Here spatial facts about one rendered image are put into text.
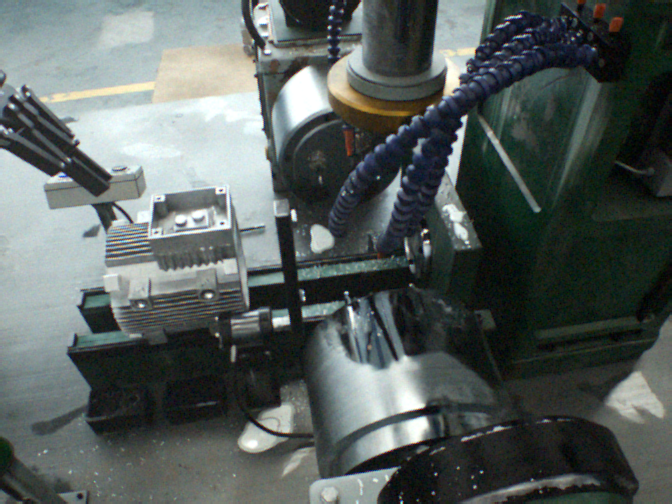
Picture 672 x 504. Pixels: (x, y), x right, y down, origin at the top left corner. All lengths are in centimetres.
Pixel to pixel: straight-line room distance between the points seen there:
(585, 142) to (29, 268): 116
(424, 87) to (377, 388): 36
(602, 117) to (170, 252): 60
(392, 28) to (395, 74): 6
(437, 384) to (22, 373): 84
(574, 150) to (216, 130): 115
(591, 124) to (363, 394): 39
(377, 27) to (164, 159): 100
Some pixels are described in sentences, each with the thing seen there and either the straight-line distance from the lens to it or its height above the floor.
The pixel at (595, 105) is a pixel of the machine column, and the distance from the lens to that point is 66.
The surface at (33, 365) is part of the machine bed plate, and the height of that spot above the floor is 80.
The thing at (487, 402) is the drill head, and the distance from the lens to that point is 63.
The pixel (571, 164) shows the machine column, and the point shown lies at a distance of 71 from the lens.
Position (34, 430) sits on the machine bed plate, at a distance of 113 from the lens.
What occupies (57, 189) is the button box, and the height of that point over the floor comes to 107.
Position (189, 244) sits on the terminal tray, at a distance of 82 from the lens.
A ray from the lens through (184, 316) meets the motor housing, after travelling 89.
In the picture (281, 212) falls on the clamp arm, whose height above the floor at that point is 125.
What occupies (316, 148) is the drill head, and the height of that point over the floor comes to 108.
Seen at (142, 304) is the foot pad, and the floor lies 105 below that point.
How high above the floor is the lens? 169
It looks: 47 degrees down
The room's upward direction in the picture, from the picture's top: 2 degrees counter-clockwise
